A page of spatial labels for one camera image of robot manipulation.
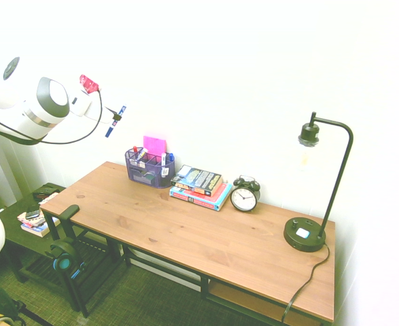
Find patterned striped book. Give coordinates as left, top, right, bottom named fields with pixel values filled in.
left=16, top=209, right=46, bottom=228

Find purple mesh desk organizer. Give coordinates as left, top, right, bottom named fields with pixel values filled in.
left=124, top=146, right=177, bottom=189

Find black and blue headphones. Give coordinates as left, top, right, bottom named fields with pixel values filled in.
left=45, top=236, right=88, bottom=281

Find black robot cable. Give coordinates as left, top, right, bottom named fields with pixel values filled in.
left=0, top=88, right=104, bottom=147

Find black twin bell alarm clock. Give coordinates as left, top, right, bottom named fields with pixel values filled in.
left=230, top=175, right=262, bottom=213

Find red and blue book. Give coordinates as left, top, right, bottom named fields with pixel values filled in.
left=169, top=182, right=233, bottom=213

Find red and white wrist camera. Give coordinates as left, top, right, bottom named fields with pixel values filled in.
left=79, top=74, right=102, bottom=96

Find black lamp power cable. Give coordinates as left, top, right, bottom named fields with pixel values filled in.
left=280, top=242, right=331, bottom=324

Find white magazine with print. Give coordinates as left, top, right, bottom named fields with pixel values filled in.
left=20, top=217, right=61, bottom=238

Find pink sticky note pad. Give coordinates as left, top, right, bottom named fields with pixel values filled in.
left=142, top=135, right=168, bottom=156

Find black slatted low shelf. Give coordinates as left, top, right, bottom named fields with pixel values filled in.
left=18, top=234, right=132, bottom=317

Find blue and white marker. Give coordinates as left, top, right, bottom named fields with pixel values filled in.
left=104, top=104, right=128, bottom=139

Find black paperback book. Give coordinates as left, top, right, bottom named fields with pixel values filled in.
left=170, top=164, right=224, bottom=198

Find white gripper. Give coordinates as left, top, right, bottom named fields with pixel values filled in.
left=67, top=86, right=124, bottom=125

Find black side bench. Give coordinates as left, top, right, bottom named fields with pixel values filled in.
left=0, top=182, right=67, bottom=283

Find wooden desk with black frame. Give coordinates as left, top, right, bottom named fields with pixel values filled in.
left=39, top=160, right=336, bottom=326

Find black desk lamp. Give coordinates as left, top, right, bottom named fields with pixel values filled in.
left=283, top=111, right=354, bottom=253

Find black headphone hook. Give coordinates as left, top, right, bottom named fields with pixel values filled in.
left=60, top=204, right=82, bottom=239

